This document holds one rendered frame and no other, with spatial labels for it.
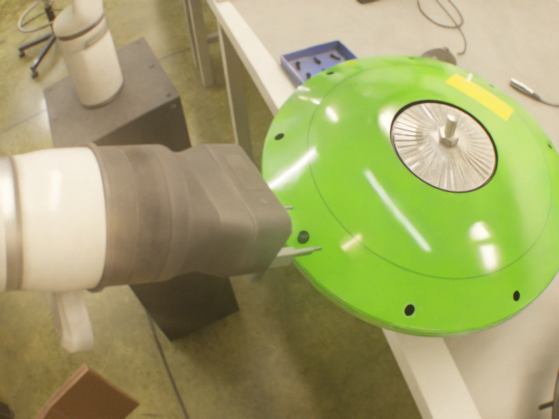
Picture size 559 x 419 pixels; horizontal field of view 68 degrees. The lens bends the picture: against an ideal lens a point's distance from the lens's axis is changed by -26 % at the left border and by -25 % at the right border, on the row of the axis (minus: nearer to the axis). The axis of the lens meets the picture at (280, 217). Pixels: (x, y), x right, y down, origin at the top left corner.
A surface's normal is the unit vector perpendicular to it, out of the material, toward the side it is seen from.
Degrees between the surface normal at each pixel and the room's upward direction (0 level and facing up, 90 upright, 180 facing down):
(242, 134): 90
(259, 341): 0
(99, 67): 90
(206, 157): 32
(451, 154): 11
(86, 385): 90
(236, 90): 90
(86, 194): 42
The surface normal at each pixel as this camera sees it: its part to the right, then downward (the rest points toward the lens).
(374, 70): -0.20, -0.77
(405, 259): -0.21, -0.23
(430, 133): -0.28, -0.58
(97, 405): 0.74, 0.55
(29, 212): 0.57, -0.14
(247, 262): 0.50, 0.72
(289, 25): -0.05, -0.54
